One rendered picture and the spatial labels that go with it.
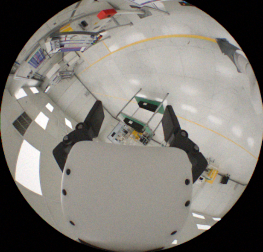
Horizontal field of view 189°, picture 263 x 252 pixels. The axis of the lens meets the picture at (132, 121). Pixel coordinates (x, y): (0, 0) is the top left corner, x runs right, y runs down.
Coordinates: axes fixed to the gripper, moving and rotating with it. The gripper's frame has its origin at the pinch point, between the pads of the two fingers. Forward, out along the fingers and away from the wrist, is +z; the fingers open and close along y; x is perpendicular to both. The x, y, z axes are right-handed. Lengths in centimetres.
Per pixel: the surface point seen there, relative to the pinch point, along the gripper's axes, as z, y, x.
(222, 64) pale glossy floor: 88, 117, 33
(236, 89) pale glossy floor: 70, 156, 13
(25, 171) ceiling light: -57, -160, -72
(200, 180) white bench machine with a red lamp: -11, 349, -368
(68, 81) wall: 591, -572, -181
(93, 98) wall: 673, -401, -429
